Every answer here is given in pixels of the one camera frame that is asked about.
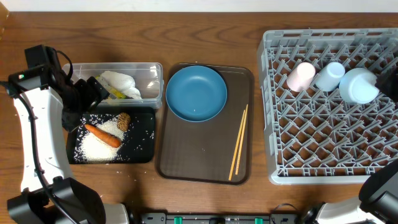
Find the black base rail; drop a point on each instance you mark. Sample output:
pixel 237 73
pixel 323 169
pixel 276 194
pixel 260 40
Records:
pixel 163 218

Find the wooden chopstick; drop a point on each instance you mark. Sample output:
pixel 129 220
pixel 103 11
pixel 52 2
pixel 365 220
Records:
pixel 241 138
pixel 236 146

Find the brown textured food piece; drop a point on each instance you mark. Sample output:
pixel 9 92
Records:
pixel 123 122

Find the pink cup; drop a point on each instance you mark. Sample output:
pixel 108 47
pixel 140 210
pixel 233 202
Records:
pixel 301 77

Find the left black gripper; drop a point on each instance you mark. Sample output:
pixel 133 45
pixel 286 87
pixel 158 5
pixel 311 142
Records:
pixel 90 94

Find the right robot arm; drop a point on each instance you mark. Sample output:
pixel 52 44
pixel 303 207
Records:
pixel 377 199

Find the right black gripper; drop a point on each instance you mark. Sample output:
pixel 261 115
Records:
pixel 388 83

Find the white rice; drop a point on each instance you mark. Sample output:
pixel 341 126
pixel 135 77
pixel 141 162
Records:
pixel 99 143

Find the grey dishwasher rack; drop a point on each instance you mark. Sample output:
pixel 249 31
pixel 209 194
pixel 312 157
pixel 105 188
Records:
pixel 314 137

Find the yellow green snack wrapper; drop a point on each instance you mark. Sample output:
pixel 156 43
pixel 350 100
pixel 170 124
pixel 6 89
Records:
pixel 114 94

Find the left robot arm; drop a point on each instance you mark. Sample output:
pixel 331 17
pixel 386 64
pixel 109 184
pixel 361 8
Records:
pixel 49 192

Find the clear plastic bin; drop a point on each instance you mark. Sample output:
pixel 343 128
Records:
pixel 148 77

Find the light blue rice bowl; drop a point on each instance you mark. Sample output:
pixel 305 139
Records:
pixel 358 86

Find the light blue cup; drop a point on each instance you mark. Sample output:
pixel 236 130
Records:
pixel 330 76

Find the black tray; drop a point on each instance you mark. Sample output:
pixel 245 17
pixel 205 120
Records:
pixel 140 140

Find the dark blue plate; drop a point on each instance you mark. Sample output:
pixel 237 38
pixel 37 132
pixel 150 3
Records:
pixel 196 93

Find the white napkin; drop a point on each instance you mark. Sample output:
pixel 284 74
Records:
pixel 123 83

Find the orange carrot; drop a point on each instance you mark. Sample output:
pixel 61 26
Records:
pixel 103 136

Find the brown serving tray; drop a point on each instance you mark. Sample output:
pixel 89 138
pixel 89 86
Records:
pixel 204 151

